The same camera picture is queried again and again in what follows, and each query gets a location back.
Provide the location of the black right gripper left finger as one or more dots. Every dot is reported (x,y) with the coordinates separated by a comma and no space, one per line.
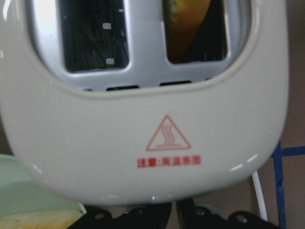
(152,216)

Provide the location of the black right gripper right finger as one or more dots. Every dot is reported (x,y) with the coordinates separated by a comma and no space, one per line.
(199,217)

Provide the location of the cream white two-slot toaster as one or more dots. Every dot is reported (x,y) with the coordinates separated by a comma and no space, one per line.
(152,131)

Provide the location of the orange toast slice in toaster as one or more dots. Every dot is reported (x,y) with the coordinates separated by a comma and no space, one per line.
(182,19)

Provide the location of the triangular toast on plate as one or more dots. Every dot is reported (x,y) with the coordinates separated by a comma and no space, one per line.
(58,219)

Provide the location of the light green round plate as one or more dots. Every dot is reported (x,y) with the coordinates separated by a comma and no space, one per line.
(19,194)

